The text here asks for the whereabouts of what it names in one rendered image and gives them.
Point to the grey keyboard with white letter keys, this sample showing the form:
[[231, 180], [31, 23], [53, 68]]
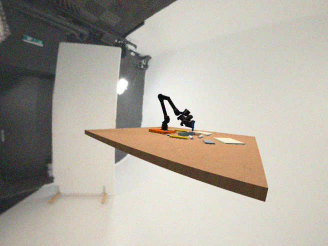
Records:
[[186, 134]]

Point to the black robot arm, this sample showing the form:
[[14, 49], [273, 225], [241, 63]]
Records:
[[185, 113]]

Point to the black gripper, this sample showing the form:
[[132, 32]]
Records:
[[187, 123]]

